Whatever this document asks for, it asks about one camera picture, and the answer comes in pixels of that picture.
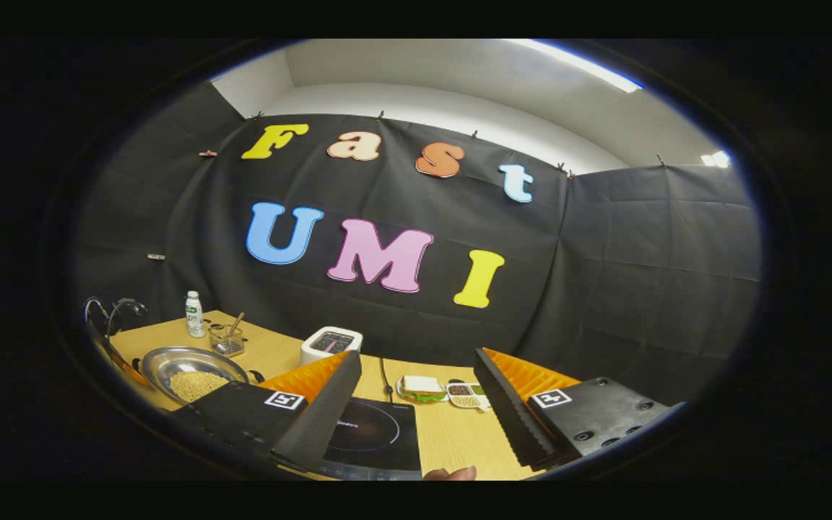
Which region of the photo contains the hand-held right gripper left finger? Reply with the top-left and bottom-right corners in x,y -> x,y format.
170,350 -> 363,474

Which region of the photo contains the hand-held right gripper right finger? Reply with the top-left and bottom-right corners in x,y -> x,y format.
474,347 -> 688,472

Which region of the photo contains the black induction cooktop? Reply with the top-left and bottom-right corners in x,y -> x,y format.
318,396 -> 423,481

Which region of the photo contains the stainless steel pot with beans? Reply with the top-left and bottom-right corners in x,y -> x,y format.
133,345 -> 267,406

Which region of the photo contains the white divided grain dish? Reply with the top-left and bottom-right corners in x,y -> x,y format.
446,381 -> 493,413

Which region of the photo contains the white toaster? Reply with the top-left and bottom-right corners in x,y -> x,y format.
300,326 -> 364,366

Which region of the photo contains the white bottle with green label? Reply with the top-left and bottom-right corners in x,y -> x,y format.
185,290 -> 207,339

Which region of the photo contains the sandwich on green plate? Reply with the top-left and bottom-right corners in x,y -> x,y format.
396,375 -> 450,404

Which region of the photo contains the black backdrop cloth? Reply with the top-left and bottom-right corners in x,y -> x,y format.
73,79 -> 763,407

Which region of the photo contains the long ceiling light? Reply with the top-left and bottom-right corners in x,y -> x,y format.
506,40 -> 645,94

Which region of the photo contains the wire utensil basket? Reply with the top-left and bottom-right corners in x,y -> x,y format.
208,324 -> 246,359

